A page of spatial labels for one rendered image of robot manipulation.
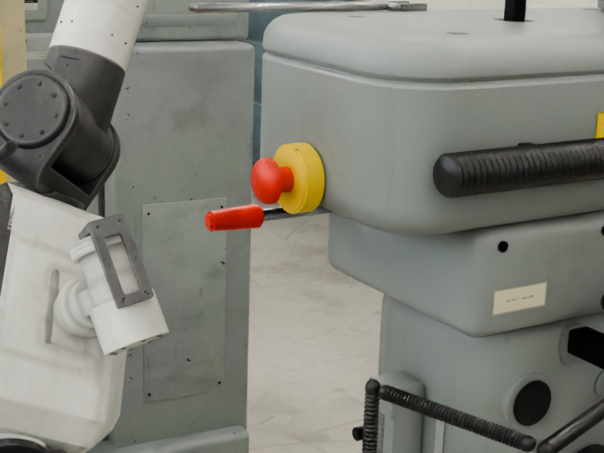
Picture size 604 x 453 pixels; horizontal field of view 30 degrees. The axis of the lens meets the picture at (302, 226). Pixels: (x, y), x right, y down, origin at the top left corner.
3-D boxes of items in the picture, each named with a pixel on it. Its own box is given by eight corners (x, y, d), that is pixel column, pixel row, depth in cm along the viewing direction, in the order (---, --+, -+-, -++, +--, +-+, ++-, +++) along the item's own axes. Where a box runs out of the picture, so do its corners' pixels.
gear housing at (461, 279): (474, 346, 95) (482, 233, 93) (320, 268, 115) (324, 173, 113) (734, 290, 112) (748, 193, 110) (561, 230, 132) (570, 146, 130)
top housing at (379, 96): (394, 249, 87) (406, 41, 83) (235, 179, 109) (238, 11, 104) (781, 190, 111) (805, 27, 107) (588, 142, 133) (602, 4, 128)
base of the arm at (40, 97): (-49, 170, 118) (48, 190, 115) (-13, 57, 121) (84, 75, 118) (12, 207, 132) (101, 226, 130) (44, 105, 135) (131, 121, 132)
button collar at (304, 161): (304, 221, 95) (306, 151, 93) (269, 205, 99) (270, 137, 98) (324, 218, 96) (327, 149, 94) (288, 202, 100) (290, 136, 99)
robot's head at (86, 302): (80, 367, 110) (128, 343, 104) (46, 270, 112) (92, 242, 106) (132, 350, 115) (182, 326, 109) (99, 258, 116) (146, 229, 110)
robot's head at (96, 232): (87, 327, 111) (105, 312, 104) (58, 245, 112) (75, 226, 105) (146, 307, 114) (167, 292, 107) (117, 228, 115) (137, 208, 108)
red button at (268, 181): (268, 210, 94) (269, 164, 93) (244, 199, 97) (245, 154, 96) (301, 207, 95) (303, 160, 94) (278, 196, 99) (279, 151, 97)
